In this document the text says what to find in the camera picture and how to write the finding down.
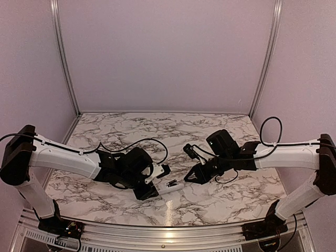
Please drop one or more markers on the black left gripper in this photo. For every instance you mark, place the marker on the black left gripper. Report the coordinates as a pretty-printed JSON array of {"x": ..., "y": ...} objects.
[{"x": 143, "y": 194}]

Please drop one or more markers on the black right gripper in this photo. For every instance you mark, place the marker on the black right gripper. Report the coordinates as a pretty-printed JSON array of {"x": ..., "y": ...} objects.
[{"x": 201, "y": 178}]

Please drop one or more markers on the white remote control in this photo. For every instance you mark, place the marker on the white remote control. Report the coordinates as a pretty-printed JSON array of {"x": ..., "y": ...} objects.
[{"x": 163, "y": 189}]

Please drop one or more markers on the AAA battery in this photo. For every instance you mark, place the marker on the AAA battery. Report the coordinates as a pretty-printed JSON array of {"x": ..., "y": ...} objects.
[
  {"x": 172, "y": 184},
  {"x": 173, "y": 181}
]

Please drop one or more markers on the white battery cover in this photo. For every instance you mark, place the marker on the white battery cover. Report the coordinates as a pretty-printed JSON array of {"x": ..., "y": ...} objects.
[{"x": 258, "y": 210}]

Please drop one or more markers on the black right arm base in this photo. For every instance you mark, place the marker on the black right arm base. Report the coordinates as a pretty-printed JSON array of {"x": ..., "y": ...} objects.
[{"x": 271, "y": 225}]

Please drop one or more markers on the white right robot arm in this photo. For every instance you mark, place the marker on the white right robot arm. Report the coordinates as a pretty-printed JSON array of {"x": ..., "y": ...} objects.
[{"x": 317, "y": 155}]

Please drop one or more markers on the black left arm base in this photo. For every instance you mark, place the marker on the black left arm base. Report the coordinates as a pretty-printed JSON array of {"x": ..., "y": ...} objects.
[{"x": 60, "y": 226}]

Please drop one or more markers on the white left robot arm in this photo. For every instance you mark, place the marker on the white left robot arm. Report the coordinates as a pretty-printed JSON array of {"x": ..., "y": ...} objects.
[{"x": 134, "y": 170}]

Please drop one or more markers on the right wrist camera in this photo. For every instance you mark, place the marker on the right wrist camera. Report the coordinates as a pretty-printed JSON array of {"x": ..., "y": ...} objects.
[{"x": 190, "y": 152}]

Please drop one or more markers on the aluminium front rail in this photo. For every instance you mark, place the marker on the aluminium front rail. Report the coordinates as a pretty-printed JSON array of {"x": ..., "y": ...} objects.
[{"x": 115, "y": 237}]

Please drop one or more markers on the aluminium right corner post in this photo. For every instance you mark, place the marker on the aluminium right corner post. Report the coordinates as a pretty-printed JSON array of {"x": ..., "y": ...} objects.
[{"x": 274, "y": 30}]

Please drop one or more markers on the aluminium corner post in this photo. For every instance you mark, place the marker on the aluminium corner post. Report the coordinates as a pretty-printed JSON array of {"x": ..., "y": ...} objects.
[
  {"x": 274, "y": 30},
  {"x": 54, "y": 5}
]

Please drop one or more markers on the aluminium left corner post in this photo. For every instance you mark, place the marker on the aluminium left corner post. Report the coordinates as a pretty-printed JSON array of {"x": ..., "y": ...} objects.
[{"x": 54, "y": 5}]

